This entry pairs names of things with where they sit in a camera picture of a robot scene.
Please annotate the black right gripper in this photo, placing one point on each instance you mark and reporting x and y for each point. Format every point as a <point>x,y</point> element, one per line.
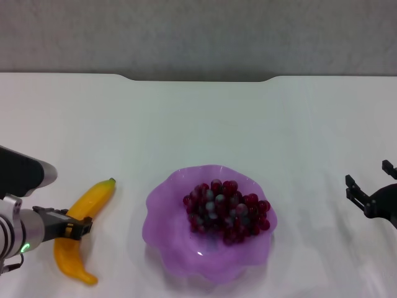
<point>384,205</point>

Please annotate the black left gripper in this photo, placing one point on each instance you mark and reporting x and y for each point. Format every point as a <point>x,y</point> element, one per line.
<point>52,226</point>

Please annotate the yellow banana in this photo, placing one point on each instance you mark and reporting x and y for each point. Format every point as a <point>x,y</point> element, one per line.
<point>90,198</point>

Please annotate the dark red grape bunch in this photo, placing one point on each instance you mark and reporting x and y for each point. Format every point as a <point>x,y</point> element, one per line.
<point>223,211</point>

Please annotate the purple wavy glass plate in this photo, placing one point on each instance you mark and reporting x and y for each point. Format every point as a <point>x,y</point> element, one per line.
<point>173,242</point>

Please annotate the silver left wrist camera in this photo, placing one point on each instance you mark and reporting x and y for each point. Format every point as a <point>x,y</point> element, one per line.
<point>18,174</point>

